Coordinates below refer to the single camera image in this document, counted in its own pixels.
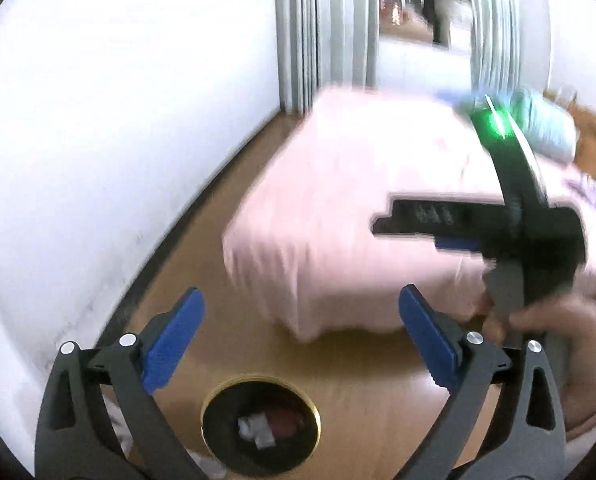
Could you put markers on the purple patterned cloth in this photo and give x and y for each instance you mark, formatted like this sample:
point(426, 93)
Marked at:
point(595, 197)

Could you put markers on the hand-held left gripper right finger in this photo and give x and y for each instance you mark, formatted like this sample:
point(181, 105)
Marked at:
point(427, 340)

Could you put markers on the black gold-rimmed trash can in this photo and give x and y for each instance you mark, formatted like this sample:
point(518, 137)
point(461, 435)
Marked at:
point(223, 435)

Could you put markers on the crumpled white paper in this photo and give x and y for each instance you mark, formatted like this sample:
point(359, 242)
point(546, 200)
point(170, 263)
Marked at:
point(257, 430)

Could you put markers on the person's right forearm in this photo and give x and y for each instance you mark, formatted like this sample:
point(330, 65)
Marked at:
point(590, 385)

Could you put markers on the red crumpled wrapper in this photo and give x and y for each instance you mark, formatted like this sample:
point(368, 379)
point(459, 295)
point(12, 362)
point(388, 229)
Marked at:
point(288, 421)

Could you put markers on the pink bed blanket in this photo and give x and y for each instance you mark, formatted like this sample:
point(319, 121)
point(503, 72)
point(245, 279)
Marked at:
point(338, 185)

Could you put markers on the teal pillow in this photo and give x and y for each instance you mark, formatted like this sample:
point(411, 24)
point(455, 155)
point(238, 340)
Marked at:
point(545, 120)

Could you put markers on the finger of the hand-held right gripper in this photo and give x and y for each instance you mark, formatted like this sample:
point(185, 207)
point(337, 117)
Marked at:
point(457, 245)
point(427, 216)

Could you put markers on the person's right hand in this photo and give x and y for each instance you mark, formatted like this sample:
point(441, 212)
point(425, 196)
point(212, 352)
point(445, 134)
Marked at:
point(562, 320)

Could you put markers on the wooden headboard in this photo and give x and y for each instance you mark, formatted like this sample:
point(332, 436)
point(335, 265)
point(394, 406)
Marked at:
point(595, 145)

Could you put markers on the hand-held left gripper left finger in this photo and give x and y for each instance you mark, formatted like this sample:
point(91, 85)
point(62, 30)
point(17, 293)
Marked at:
point(175, 340)

